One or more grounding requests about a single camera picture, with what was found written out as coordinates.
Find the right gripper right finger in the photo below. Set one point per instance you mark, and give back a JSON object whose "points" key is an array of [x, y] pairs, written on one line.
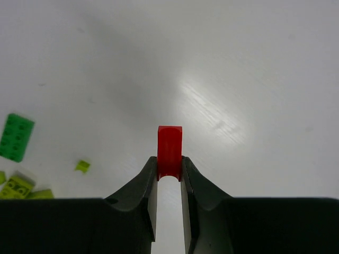
{"points": [[215, 222]]}

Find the small lime curved piece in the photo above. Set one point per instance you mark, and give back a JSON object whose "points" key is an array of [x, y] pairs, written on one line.
{"points": [[2, 177]]}

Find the red arch lego piece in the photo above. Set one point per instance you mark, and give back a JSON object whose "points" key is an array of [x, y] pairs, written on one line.
{"points": [[169, 152]]}

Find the small lime lego piece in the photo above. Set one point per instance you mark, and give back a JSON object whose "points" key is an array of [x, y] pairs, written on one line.
{"points": [[82, 166]]}

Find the lime 2x2 lego brick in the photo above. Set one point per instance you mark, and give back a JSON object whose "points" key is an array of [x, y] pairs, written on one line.
{"points": [[41, 194]]}

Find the green 2x4 lego plate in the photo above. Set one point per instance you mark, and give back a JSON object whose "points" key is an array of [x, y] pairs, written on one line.
{"points": [[15, 137]]}

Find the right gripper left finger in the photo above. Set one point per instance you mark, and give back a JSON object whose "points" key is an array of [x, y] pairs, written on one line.
{"points": [[124, 222]]}

